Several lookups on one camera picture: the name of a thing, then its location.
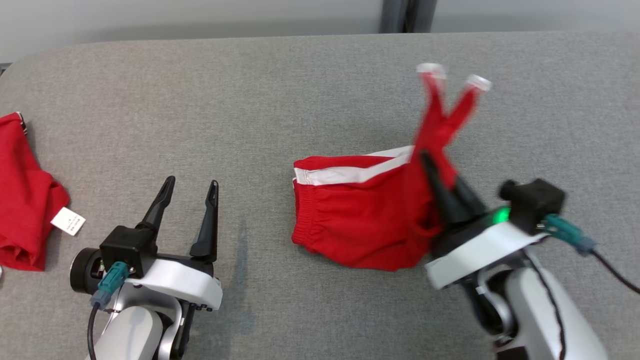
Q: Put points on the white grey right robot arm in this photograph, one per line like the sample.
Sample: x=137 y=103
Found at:
x=535 y=310

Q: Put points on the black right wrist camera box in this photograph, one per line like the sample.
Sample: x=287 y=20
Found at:
x=535 y=200

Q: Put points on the red shirt with white sleeves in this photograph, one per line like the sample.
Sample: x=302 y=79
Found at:
x=22 y=200

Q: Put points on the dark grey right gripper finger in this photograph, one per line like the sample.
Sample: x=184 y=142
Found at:
x=467 y=205
x=440 y=200

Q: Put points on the grey double partition post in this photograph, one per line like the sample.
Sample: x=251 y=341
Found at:
x=407 y=15

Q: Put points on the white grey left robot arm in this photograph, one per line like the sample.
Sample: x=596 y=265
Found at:
x=132 y=335

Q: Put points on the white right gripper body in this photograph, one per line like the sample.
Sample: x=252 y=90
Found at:
x=475 y=252

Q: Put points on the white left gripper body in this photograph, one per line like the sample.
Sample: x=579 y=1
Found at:
x=185 y=285

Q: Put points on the red shorts with white stripe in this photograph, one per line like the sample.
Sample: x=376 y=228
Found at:
x=360 y=220

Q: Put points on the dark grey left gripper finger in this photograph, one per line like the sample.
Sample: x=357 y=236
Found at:
x=209 y=230
x=159 y=205

